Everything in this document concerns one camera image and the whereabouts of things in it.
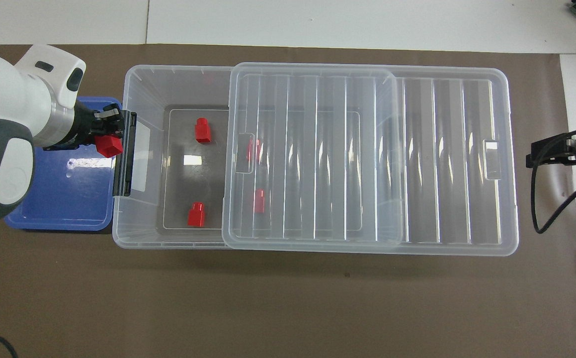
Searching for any clear plastic storage box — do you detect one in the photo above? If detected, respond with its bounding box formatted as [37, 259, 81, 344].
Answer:
[112, 64, 404, 250]

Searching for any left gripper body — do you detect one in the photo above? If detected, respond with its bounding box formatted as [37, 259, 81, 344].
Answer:
[43, 107, 98, 152]

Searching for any black box latch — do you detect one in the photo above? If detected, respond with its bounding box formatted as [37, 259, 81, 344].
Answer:
[113, 110, 138, 197]

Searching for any clear plastic box lid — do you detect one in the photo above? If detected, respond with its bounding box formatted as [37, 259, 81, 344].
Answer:
[222, 62, 520, 257]

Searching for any blue plastic tray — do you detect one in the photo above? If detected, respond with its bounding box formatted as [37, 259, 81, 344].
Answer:
[4, 96, 123, 232]

